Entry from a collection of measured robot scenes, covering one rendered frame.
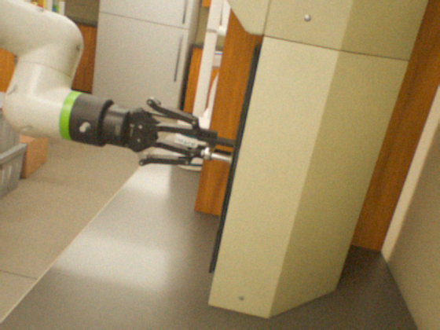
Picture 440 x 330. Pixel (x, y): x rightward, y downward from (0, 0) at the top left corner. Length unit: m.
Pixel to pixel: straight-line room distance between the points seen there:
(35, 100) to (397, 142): 0.78
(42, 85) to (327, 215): 0.55
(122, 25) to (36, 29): 4.99
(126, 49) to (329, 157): 5.21
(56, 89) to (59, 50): 0.07
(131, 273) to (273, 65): 0.47
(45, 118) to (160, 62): 4.93
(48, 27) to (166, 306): 0.53
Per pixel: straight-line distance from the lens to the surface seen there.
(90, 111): 0.81
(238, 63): 1.04
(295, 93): 0.67
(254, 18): 0.66
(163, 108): 0.80
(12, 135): 3.21
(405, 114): 1.10
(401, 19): 0.79
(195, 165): 1.41
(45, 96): 0.85
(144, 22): 5.76
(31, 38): 0.87
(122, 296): 0.82
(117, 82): 5.93
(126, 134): 0.82
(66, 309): 0.79
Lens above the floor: 1.43
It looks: 19 degrees down
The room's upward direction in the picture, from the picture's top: 11 degrees clockwise
